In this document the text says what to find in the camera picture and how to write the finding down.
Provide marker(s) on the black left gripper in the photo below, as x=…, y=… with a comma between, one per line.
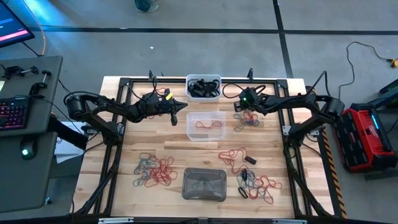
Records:
x=152, y=105

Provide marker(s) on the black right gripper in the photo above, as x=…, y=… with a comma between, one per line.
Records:
x=245, y=104

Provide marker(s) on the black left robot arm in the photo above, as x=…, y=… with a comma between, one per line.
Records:
x=105, y=105

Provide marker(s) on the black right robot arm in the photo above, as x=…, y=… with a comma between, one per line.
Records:
x=289, y=101

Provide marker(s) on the yellow tape tag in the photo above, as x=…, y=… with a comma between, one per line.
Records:
x=169, y=96

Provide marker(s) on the white plastic basket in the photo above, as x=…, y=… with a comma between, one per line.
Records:
x=187, y=93

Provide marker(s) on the clear plastic basket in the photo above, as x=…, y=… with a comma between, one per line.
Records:
x=217, y=135

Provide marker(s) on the short flat black band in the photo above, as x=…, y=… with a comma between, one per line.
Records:
x=250, y=160
x=244, y=175

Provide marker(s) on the smoky grey plastic basket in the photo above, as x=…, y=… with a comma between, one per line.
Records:
x=189, y=174

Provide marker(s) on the yellow black hazard tape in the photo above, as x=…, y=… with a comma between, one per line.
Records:
x=333, y=174

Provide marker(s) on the black support beam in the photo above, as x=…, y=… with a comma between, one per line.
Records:
x=66, y=133

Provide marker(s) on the red black tool case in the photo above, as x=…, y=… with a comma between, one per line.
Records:
x=360, y=140

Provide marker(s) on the white paper sheet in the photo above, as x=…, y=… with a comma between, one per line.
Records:
x=65, y=152

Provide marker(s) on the black metal clamp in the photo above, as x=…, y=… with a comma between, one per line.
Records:
x=12, y=71
x=37, y=87

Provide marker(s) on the black equipment case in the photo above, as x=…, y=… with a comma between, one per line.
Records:
x=388, y=99

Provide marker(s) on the black computer mouse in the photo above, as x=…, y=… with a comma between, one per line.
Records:
x=29, y=147

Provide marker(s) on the backlit black keyboard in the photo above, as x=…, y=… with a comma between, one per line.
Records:
x=12, y=113

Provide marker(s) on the computer monitor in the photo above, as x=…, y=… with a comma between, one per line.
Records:
x=12, y=28

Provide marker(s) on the black aluminium table frame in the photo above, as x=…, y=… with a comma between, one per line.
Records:
x=174, y=81

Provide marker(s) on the black frame clamp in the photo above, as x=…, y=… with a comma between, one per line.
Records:
x=151, y=74
x=250, y=74

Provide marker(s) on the silver metal bracket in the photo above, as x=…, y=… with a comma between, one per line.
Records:
x=115, y=220
x=289, y=221

